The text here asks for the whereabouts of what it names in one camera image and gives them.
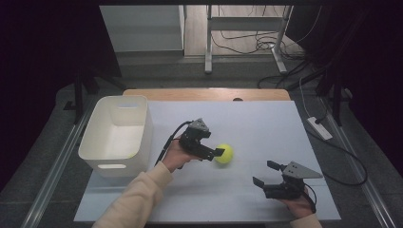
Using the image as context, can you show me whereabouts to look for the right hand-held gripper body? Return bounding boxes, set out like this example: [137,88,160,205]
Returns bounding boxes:
[262,161,324,200]

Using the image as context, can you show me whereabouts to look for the white cabinet panel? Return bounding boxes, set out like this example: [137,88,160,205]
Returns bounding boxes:
[99,4,186,53]

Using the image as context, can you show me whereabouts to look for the grey metal floor rail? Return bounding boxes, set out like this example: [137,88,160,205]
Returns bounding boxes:
[19,98,100,228]
[318,97,397,228]

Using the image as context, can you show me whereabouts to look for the black metal stand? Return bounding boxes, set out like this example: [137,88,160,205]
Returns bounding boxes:
[62,67,127,125]
[315,63,354,127]

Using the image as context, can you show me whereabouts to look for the black power cable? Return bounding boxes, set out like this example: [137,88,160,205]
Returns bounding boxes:
[304,124,369,187]

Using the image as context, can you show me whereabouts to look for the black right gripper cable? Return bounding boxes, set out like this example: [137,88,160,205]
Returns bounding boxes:
[303,182,318,214]

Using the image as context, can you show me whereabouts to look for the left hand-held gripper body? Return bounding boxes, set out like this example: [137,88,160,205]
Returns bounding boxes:
[179,118,212,160]

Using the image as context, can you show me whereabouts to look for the yellow tennis ball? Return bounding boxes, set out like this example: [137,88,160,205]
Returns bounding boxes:
[214,143,235,165]

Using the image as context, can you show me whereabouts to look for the grey metal desk frame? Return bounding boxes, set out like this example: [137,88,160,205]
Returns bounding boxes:
[203,4,295,76]

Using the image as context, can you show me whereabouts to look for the person's right hand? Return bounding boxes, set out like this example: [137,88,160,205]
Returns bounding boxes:
[280,189,317,219]

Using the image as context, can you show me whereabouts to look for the white plastic storage bin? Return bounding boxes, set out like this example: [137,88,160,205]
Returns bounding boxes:
[78,95,155,178]

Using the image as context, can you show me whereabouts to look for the tangled floor cables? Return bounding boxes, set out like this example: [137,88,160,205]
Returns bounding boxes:
[210,5,307,62]

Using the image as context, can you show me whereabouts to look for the white power strip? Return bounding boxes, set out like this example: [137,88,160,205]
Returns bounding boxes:
[306,116,334,142]

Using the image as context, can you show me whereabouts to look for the person's left hand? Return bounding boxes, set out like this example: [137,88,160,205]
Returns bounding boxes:
[161,136,203,174]

